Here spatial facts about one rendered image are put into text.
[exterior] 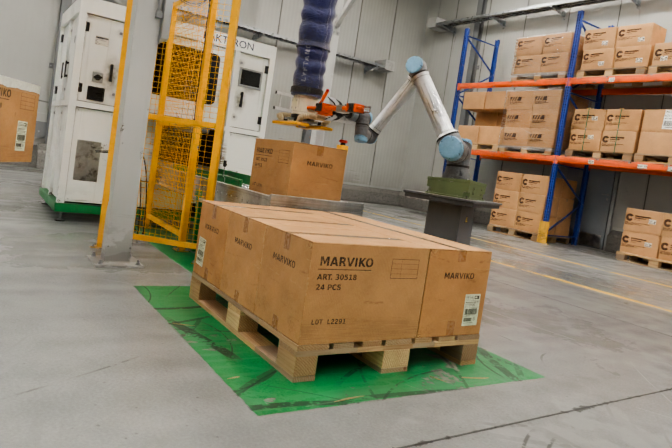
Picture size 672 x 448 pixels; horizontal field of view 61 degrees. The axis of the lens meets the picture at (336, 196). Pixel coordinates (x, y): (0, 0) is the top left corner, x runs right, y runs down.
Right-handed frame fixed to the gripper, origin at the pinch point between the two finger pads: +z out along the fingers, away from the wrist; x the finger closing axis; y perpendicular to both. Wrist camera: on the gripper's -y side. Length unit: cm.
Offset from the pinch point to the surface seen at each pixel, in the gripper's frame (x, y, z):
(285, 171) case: -44.1, 2.9, 21.7
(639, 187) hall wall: 6, 228, -838
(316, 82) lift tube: 17.3, 16.8, 0.0
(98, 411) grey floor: -120, -139, 153
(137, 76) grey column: 2, 63, 103
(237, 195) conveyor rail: -65, 41, 34
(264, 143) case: -28, 41, 20
